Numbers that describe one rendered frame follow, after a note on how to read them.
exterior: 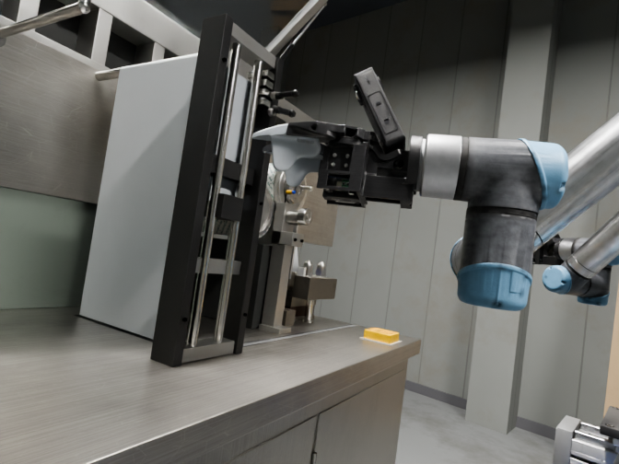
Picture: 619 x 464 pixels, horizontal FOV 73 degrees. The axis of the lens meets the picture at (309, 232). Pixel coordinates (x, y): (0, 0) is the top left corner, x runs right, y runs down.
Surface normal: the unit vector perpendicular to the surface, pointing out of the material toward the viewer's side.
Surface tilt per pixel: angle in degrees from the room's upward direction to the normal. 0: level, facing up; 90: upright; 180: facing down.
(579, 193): 104
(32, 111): 90
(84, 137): 90
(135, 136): 90
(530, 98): 90
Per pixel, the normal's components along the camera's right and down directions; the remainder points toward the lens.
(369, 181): -0.22, -0.22
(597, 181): -0.01, 0.18
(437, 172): -0.27, 0.28
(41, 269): 0.85, 0.09
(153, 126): -0.50, -0.11
